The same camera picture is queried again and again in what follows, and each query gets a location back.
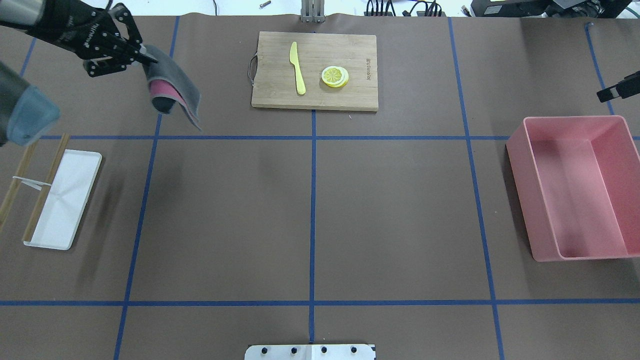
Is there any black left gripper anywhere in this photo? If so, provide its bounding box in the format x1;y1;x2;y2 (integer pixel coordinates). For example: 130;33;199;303
27;0;158;78

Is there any grey and pink cloth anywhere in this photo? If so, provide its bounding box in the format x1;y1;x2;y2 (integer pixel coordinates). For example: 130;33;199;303
142;44;202;132

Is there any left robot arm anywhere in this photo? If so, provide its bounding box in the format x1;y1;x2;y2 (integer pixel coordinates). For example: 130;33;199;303
1;0;158;147

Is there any pink plastic bin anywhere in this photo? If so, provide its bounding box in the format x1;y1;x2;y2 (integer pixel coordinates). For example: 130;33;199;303
506;115;640;262

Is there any white rectangular tray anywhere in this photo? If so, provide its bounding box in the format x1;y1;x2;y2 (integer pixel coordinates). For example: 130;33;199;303
23;149;103;251

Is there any yellow plastic knife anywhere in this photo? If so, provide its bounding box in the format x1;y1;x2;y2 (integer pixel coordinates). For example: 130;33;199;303
288;41;307;96

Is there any wooden cutting board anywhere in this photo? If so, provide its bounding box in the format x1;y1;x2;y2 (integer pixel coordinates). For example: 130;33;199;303
251;30;379;112

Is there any yellow lemon slice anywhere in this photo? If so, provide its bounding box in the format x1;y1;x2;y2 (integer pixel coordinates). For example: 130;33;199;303
321;65;350;88

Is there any metal mounting plate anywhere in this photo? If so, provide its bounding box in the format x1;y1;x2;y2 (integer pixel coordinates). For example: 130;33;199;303
244;343;377;360

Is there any aluminium frame post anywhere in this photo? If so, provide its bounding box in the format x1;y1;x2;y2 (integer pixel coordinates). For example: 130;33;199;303
300;0;326;24

